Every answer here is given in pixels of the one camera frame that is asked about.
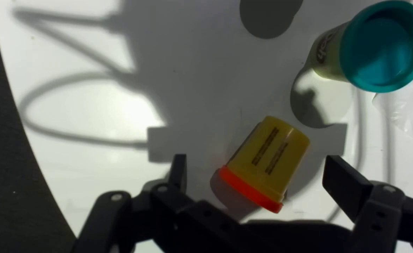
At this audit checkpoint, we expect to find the yellow tub with red-orange lid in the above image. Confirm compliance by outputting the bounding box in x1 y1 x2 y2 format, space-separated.
218 117 311 212

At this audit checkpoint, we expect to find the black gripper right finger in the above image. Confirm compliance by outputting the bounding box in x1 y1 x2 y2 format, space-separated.
322 155 377 223

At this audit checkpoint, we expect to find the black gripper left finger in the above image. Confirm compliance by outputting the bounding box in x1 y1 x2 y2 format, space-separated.
143 153 188 207

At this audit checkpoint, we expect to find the white plastic bag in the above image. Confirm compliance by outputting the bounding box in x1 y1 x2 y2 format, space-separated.
358 83 413 191

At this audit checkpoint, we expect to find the yellow tub with teal lid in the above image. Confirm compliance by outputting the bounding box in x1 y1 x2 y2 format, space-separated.
308 1 413 93

